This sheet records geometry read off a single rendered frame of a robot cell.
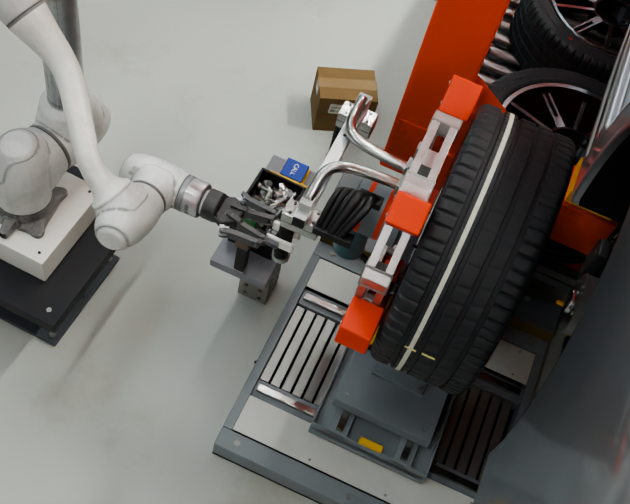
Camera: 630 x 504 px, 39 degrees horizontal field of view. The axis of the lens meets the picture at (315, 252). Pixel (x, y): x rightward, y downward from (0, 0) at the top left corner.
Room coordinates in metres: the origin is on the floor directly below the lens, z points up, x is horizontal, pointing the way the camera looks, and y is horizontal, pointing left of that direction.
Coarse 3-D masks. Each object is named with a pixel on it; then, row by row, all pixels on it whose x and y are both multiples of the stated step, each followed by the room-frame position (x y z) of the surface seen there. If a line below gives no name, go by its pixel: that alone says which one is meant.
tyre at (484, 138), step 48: (480, 144) 1.31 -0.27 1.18; (528, 144) 1.35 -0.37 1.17; (480, 192) 1.20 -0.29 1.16; (528, 192) 1.22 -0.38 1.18; (432, 240) 1.09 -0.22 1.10; (480, 240) 1.11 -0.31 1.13; (528, 240) 1.13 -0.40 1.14; (432, 288) 1.02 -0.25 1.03; (480, 288) 1.03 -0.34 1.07; (384, 336) 0.98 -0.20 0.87; (432, 336) 0.97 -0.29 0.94; (480, 336) 0.98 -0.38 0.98; (432, 384) 0.97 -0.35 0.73
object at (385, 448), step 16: (352, 352) 1.31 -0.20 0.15; (336, 368) 1.23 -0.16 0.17; (336, 384) 1.19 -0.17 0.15; (448, 400) 1.25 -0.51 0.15; (320, 416) 1.08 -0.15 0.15; (336, 416) 1.09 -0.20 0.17; (352, 416) 1.10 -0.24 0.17; (448, 416) 1.19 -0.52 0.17; (320, 432) 1.04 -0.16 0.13; (336, 432) 1.04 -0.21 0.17; (352, 432) 1.06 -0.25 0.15; (368, 432) 1.08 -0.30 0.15; (384, 432) 1.09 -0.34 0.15; (352, 448) 1.03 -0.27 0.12; (368, 448) 1.02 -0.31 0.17; (384, 448) 1.04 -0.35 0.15; (400, 448) 1.05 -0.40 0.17; (416, 448) 1.06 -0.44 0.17; (432, 448) 1.08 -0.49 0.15; (384, 464) 1.01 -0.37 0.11; (400, 464) 1.00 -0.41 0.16; (416, 464) 1.02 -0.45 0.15; (416, 480) 0.99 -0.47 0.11
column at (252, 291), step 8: (280, 264) 1.55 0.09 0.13; (240, 280) 1.48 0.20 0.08; (272, 280) 1.50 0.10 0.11; (240, 288) 1.48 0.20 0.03; (248, 288) 1.48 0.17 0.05; (256, 288) 1.48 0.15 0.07; (272, 288) 1.52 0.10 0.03; (248, 296) 1.48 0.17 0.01; (256, 296) 1.47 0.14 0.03; (264, 296) 1.47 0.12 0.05; (264, 304) 1.47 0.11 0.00
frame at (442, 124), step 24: (432, 120) 1.39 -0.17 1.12; (456, 120) 1.41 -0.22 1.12; (432, 144) 1.54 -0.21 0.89; (432, 168) 1.26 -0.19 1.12; (408, 192) 1.19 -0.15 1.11; (384, 240) 1.11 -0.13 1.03; (408, 240) 1.12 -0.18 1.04; (384, 264) 1.09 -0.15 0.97; (360, 288) 1.05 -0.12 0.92; (384, 288) 1.04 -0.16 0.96
